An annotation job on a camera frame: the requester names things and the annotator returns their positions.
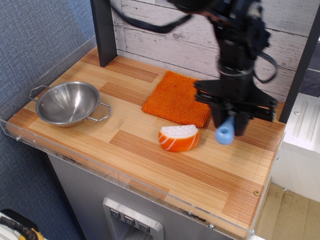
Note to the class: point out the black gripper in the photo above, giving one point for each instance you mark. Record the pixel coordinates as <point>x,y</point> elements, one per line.
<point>235,94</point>

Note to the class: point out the blue and grey spoon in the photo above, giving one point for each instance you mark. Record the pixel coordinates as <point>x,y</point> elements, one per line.
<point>225,133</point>

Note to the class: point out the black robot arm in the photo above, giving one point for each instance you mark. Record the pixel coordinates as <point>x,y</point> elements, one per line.
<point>238,28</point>

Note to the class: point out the orange red cloth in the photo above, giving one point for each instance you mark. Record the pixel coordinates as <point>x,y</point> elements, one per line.
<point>174,99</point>

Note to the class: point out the clear acrylic table guard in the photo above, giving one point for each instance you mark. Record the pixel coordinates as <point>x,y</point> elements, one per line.
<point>210,184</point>

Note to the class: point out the toy salmon sushi piece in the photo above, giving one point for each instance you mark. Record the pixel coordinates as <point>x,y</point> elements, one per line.
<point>178,138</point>

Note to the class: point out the white ribbed side counter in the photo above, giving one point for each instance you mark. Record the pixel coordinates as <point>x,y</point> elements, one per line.
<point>297,163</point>

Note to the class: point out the silver dispenser button panel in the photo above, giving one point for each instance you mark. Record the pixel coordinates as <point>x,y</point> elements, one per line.
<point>127,223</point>

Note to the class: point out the grey toy fridge cabinet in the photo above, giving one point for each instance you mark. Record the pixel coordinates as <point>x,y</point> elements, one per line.
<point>86,191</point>

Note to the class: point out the black and yellow object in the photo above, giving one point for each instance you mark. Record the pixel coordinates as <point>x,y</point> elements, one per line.
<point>14,226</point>

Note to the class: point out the dark right frame post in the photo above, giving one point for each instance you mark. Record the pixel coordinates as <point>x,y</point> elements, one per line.
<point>302,68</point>

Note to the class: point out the dark frame post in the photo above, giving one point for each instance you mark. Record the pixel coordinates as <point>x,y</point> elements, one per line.
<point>104,31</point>
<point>302,68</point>

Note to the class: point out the stainless steel bowl with handles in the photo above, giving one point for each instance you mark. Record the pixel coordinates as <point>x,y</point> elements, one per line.
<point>67,104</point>

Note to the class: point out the dark left frame post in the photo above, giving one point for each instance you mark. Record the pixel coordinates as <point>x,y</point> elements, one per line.
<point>104,31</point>

